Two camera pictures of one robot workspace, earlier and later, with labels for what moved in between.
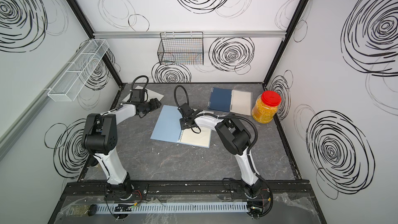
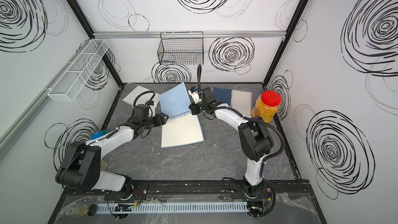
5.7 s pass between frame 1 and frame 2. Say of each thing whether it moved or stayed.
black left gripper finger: moved
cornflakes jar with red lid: stayed
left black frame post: stayed
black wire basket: stayed
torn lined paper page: stayed
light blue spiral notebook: moved
